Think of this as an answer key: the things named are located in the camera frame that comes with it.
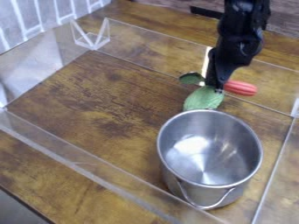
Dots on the clear acrylic enclosure walls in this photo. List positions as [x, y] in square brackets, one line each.
[77, 156]

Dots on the orange handled metal spoon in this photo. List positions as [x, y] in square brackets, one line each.
[234, 86]

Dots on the stainless steel pot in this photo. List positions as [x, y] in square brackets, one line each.
[211, 154]

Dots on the green bumpy toy gourd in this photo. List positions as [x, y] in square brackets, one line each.
[203, 98]

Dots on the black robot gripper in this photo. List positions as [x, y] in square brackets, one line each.
[240, 39]

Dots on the clear acrylic corner bracket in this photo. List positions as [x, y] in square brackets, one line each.
[87, 39]

